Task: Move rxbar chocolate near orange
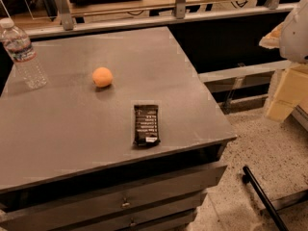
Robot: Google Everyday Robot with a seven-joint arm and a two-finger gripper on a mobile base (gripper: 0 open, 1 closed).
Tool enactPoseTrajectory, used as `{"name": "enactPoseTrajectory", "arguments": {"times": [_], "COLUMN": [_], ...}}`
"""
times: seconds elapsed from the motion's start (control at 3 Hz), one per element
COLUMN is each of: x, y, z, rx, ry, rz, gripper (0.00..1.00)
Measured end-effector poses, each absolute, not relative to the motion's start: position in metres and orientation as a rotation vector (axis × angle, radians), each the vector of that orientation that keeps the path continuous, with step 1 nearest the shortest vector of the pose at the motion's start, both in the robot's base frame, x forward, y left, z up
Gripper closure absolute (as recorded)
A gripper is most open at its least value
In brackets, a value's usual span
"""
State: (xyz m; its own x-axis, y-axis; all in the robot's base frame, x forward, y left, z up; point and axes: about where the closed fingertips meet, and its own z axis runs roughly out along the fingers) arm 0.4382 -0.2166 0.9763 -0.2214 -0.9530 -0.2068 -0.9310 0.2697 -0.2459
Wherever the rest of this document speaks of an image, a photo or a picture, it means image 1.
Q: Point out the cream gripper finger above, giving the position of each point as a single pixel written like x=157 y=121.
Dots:
x=272 y=39
x=287 y=89

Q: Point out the black rxbar chocolate wrapper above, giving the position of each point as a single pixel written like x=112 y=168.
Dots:
x=146 y=125

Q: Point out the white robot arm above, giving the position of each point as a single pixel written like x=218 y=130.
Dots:
x=294 y=37

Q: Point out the black bar on floor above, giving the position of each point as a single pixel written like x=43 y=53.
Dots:
x=248 y=177

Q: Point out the orange fruit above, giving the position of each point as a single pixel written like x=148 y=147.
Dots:
x=102 y=77

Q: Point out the grey drawer cabinet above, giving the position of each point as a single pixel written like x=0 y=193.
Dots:
x=154 y=195

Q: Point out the clear plastic water bottle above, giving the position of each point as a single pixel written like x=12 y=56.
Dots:
x=20 y=49

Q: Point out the metal railing frame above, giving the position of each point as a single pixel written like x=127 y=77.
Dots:
x=138 y=14

